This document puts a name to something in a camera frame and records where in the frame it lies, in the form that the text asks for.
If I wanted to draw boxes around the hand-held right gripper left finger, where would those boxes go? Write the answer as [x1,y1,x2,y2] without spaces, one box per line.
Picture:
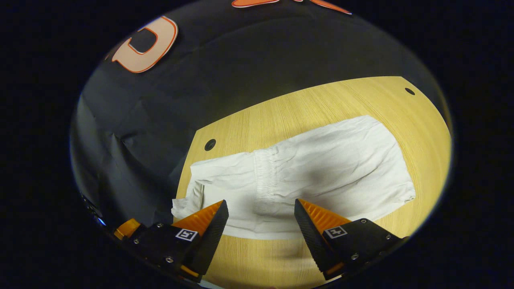
[122,199,229,283]

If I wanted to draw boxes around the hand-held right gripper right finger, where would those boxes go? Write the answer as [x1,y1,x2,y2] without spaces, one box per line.
[293,199,408,281]

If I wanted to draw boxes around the white jeans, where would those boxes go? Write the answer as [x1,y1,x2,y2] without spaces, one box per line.
[171,115,416,240]

